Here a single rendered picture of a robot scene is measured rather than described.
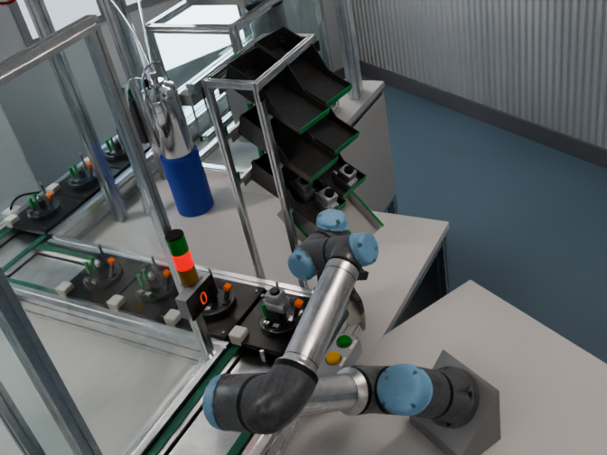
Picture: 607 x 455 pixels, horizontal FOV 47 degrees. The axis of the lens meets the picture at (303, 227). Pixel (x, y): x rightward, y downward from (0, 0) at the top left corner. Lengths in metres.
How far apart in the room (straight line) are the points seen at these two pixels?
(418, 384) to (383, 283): 0.79
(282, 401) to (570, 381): 0.94
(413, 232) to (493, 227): 1.50
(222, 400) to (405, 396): 0.44
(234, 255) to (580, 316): 1.68
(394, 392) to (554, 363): 0.59
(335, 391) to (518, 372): 0.63
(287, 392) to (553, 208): 3.00
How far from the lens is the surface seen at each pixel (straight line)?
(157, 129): 2.80
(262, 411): 1.40
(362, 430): 1.98
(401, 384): 1.68
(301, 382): 1.39
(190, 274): 1.90
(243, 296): 2.29
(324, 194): 2.13
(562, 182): 4.41
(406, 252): 2.51
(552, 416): 1.99
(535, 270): 3.76
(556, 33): 4.44
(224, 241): 2.76
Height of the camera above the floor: 2.40
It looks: 34 degrees down
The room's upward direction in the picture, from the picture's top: 13 degrees counter-clockwise
